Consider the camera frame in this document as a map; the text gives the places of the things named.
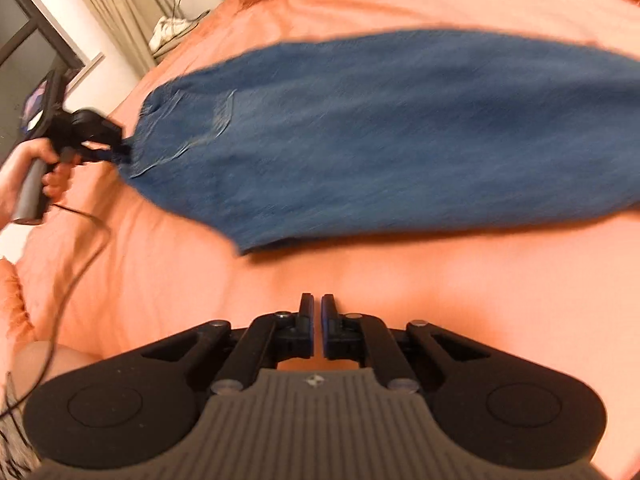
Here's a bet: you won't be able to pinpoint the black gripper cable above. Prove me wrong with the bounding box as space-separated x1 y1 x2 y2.
0 202 113 418

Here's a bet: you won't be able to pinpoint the blue denim jeans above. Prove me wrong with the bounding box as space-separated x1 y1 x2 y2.
118 29 639 252

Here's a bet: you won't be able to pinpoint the orange bed sheet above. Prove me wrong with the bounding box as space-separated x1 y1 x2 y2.
1 0 639 479

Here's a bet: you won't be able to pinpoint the dark window frame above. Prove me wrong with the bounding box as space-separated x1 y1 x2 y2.
0 0 85 158

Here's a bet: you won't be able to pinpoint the person's left hand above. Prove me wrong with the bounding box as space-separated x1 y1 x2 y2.
0 138 83 226

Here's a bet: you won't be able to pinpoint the person's bare knee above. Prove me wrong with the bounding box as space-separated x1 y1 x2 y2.
10 340 101 401

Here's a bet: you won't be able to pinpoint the white power strip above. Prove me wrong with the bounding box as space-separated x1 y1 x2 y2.
149 16 191 53

